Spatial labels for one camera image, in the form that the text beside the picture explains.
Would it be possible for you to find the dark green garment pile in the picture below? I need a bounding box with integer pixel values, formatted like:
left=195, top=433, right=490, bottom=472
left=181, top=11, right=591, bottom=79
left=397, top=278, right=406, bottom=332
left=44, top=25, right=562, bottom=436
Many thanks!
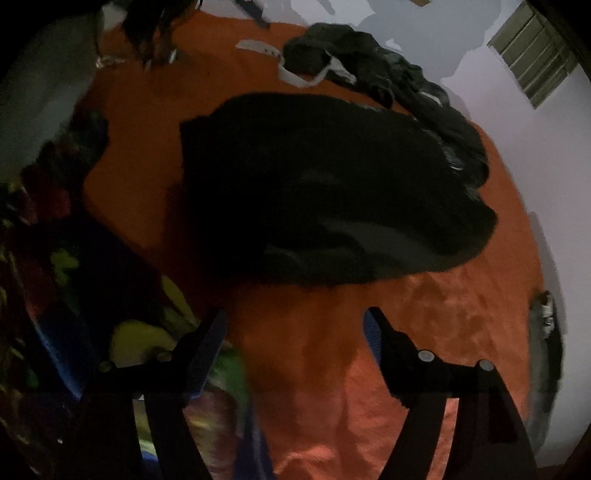
left=283, top=22, right=490, bottom=189

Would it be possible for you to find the white strap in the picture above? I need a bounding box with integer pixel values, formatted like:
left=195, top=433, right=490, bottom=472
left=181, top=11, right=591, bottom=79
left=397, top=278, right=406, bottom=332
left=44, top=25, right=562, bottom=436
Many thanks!
left=235, top=39, right=357, bottom=89

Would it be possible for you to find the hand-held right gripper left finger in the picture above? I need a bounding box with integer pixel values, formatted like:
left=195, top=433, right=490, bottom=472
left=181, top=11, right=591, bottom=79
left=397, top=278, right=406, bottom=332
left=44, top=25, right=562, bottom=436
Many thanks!
left=76, top=307, right=229, bottom=480

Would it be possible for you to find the orange blanket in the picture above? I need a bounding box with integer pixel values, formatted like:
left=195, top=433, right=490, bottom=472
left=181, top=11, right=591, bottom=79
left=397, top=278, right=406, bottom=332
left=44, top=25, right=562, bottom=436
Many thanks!
left=81, top=10, right=544, bottom=480

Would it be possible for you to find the black garment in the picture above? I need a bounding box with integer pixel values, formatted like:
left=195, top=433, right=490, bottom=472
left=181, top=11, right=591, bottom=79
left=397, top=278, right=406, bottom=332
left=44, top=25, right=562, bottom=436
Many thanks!
left=178, top=92, right=499, bottom=291

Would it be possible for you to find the colourful printed cloth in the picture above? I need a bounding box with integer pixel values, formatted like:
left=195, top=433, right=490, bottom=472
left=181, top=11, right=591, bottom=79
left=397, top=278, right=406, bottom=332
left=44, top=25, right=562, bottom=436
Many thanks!
left=0, top=109, right=278, bottom=480

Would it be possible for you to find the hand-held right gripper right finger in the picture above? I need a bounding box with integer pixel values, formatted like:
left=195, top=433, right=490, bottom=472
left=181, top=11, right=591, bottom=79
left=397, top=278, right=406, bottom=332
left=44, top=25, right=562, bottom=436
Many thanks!
left=363, top=306, right=539, bottom=480

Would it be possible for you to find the grey cloth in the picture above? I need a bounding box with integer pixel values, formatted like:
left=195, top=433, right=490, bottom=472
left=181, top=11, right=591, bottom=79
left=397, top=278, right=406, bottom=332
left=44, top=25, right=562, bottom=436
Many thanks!
left=526, top=290, right=565, bottom=444

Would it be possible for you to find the louvred window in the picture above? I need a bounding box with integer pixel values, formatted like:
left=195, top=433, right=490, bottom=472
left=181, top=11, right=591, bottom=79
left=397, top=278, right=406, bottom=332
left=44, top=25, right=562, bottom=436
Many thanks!
left=486, top=3, right=581, bottom=110

